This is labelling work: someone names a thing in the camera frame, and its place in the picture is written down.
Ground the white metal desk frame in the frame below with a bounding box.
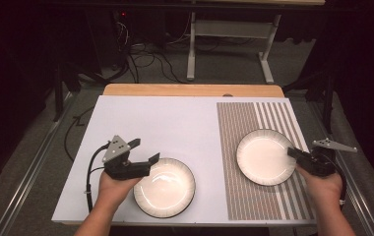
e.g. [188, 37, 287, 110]
[186, 11, 282, 85]

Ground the right hand-held gripper cable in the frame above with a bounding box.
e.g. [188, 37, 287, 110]
[326, 153, 348, 210]

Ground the striped placemat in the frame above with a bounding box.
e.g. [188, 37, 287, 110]
[216, 101, 316, 221]

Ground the white table cover board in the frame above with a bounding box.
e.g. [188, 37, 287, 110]
[50, 95, 317, 227]

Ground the bundle of floor cables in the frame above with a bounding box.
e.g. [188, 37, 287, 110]
[114, 19, 189, 85]

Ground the black equipment box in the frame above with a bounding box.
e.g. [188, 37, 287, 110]
[86, 9, 130, 72]

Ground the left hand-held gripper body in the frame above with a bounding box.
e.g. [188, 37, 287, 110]
[101, 135, 152, 181]

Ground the black floor cable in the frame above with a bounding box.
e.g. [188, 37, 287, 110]
[64, 106, 95, 163]

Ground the black stand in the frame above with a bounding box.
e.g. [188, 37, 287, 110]
[52, 62, 81, 123]
[282, 73, 337, 136]

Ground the metal floor rail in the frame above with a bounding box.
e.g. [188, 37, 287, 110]
[0, 92, 78, 236]
[309, 99, 374, 236]

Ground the person's right hand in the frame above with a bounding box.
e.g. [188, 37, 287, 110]
[295, 165, 343, 206]

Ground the person's left hand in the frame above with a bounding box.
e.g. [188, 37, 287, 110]
[97, 171, 142, 208]

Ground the wooden table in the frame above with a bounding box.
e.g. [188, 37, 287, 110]
[102, 83, 285, 98]

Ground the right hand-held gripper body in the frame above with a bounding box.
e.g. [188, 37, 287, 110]
[301, 138, 358, 178]

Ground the left hand-held gripper cable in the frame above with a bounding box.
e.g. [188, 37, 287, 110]
[86, 142, 110, 213]

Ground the hand-held gripper cable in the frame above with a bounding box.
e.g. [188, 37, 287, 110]
[326, 153, 348, 210]
[86, 142, 110, 213]

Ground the white plate with dark rim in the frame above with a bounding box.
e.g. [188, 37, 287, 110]
[236, 128, 297, 187]
[133, 157, 197, 219]

